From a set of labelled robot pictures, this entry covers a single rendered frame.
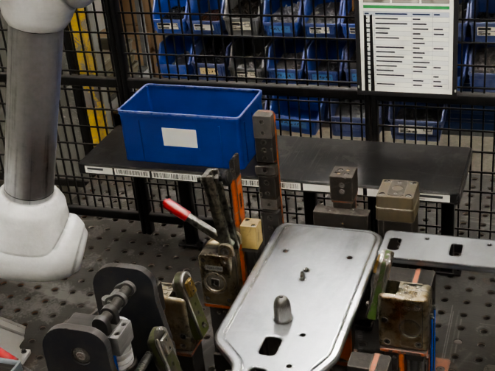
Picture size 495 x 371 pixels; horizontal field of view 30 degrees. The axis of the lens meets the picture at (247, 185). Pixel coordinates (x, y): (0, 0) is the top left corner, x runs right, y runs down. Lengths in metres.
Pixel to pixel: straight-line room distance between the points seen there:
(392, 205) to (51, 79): 0.72
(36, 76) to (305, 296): 0.64
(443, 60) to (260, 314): 0.74
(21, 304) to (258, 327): 0.88
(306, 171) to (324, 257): 0.31
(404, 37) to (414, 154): 0.27
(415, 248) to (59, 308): 0.92
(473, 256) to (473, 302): 0.40
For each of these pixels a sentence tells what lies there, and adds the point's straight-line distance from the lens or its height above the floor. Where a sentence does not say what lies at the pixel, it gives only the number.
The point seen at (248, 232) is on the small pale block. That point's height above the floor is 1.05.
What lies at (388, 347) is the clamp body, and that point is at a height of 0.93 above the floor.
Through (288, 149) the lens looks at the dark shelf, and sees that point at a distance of 2.17.
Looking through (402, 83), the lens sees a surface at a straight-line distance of 2.12.
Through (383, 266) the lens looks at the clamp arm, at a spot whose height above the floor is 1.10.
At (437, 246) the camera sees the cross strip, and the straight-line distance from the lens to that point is 1.84.
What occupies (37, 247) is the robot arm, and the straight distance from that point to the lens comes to 1.93.
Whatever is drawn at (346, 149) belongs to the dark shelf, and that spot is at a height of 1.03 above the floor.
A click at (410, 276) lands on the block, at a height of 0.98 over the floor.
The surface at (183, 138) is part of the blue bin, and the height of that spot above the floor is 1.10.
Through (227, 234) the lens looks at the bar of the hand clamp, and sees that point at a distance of 1.73.
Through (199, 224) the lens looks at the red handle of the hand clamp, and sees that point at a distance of 1.76.
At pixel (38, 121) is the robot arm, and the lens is 1.81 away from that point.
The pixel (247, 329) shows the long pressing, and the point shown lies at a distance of 1.64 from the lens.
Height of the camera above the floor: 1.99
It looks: 28 degrees down
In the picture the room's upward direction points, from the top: 6 degrees counter-clockwise
